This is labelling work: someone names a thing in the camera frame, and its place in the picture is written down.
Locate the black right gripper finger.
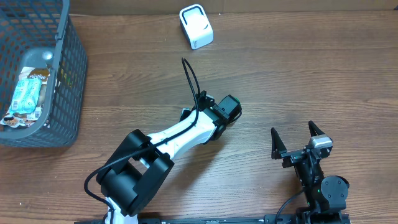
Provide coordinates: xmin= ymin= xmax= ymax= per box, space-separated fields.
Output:
xmin=308 ymin=120 xmax=324 ymax=137
xmin=271 ymin=128 xmax=287 ymax=159

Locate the grey plastic mesh basket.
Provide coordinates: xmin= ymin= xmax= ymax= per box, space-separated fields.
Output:
xmin=1 ymin=0 xmax=88 ymax=147

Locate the Kleenex tissue pack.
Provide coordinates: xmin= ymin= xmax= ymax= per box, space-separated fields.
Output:
xmin=182 ymin=108 xmax=191 ymax=115

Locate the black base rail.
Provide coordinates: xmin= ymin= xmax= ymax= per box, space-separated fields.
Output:
xmin=75 ymin=215 xmax=351 ymax=224

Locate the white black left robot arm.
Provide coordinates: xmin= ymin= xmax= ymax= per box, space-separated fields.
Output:
xmin=96 ymin=91 xmax=242 ymax=223

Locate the brown snack pouch in basket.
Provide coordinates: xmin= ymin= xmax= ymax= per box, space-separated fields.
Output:
xmin=1 ymin=67 xmax=50 ymax=128

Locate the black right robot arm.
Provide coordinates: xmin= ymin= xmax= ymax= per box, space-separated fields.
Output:
xmin=265 ymin=121 xmax=351 ymax=223

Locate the teal wipes pack in basket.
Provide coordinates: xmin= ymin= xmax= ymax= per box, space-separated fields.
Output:
xmin=8 ymin=78 xmax=42 ymax=114

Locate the white barcode scanner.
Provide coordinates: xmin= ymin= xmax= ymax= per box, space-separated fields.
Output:
xmin=179 ymin=4 xmax=214 ymax=50

